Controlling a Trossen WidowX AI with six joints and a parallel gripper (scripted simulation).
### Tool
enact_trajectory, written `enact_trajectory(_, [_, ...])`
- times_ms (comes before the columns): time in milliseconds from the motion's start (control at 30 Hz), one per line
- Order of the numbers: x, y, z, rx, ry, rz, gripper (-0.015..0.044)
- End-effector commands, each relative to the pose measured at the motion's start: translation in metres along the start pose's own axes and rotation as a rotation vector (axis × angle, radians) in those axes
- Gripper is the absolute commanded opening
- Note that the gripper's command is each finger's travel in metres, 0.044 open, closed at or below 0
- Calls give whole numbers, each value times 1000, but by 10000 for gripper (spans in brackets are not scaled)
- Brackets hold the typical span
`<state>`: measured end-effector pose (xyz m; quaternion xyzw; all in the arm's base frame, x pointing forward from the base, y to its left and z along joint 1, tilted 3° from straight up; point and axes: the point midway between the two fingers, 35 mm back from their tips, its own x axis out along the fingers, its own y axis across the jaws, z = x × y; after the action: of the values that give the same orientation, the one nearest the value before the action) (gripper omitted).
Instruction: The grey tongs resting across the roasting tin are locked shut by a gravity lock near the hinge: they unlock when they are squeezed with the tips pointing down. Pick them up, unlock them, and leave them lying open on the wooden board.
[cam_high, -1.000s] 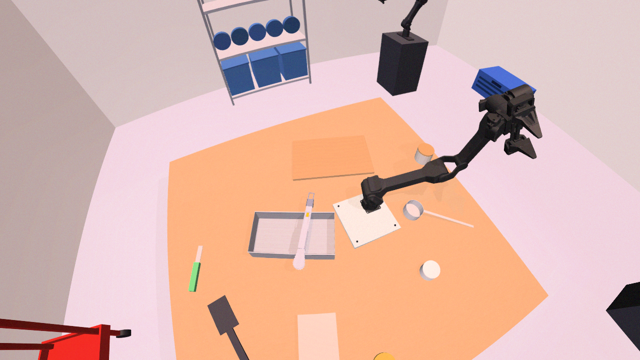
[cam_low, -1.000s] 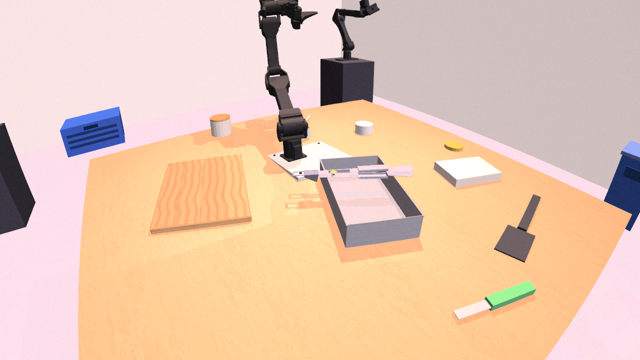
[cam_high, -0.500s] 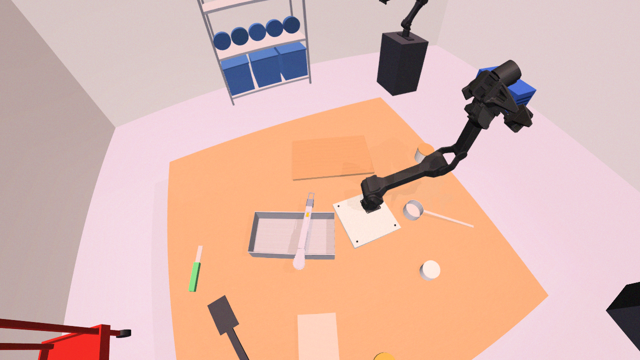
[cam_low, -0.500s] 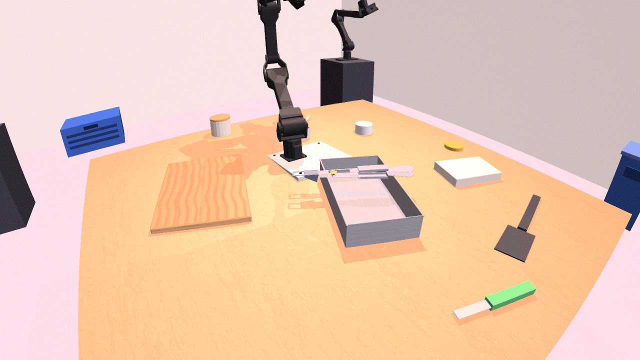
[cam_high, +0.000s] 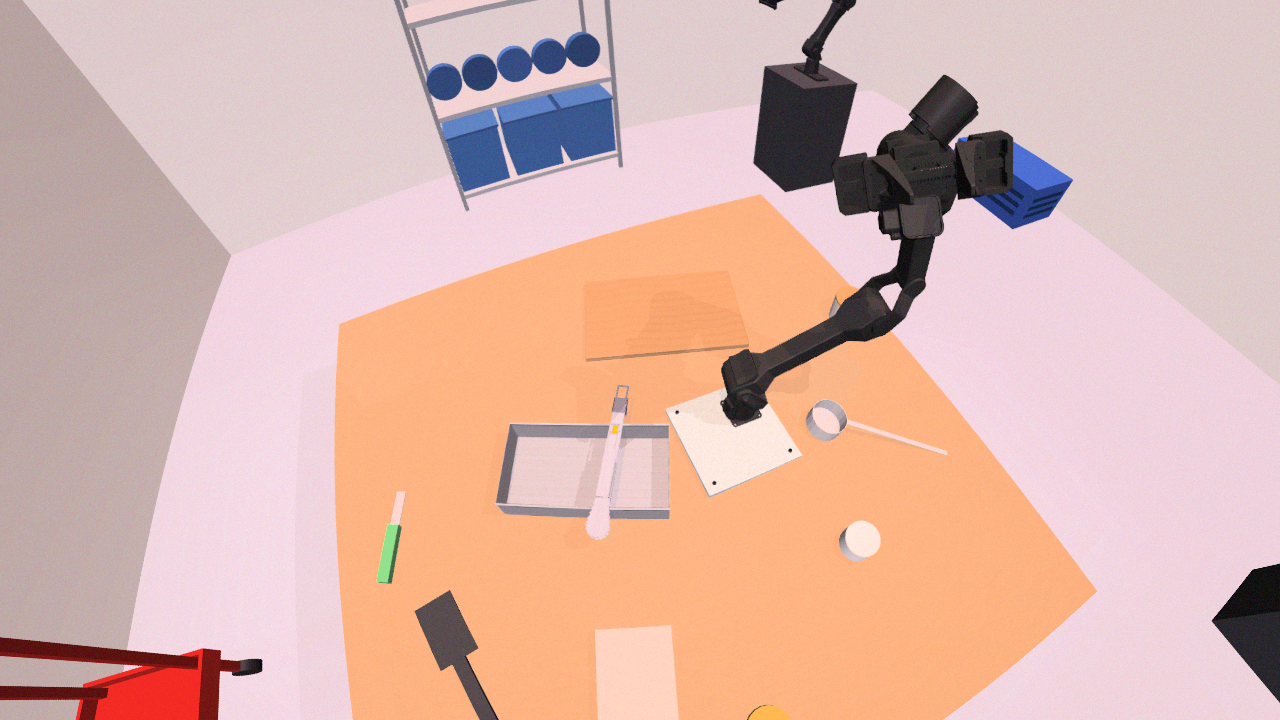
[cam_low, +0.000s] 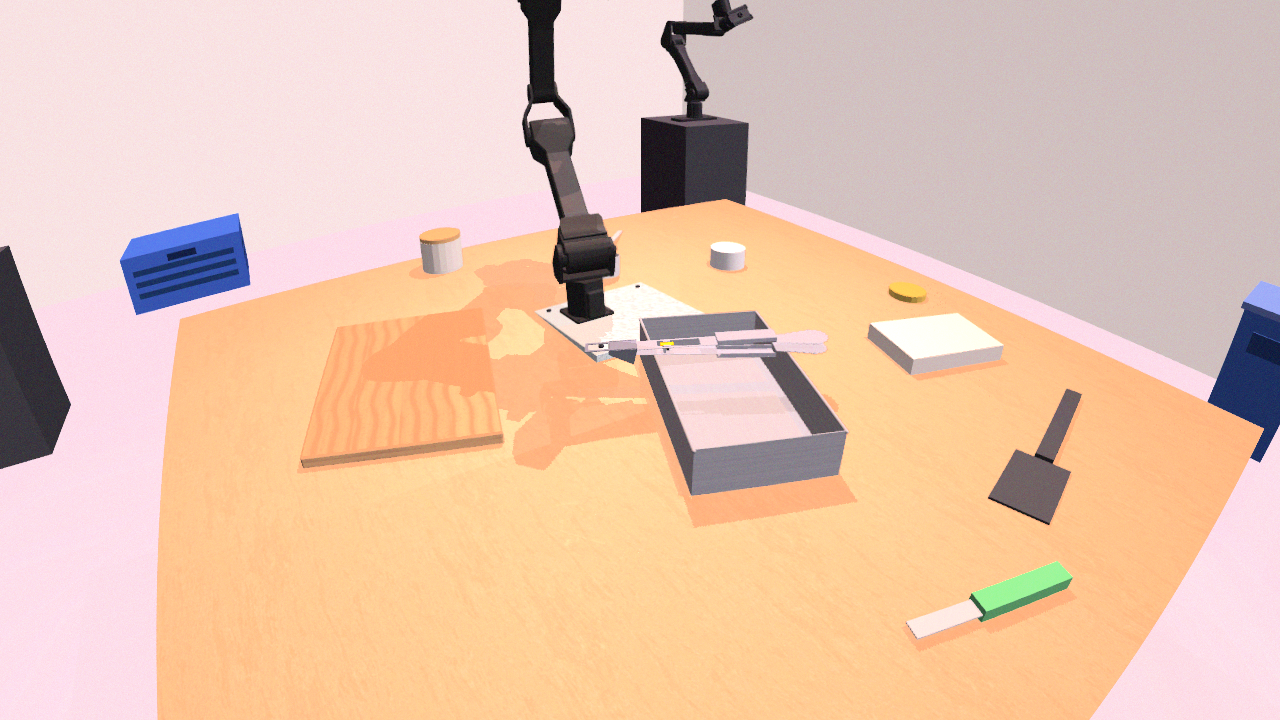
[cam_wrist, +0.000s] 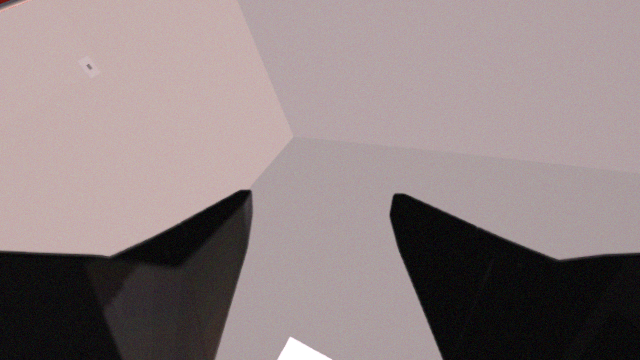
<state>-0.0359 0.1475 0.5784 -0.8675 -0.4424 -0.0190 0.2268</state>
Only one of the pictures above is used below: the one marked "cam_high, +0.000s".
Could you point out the orange flat round disc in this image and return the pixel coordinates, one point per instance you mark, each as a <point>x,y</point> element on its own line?
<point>768,712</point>

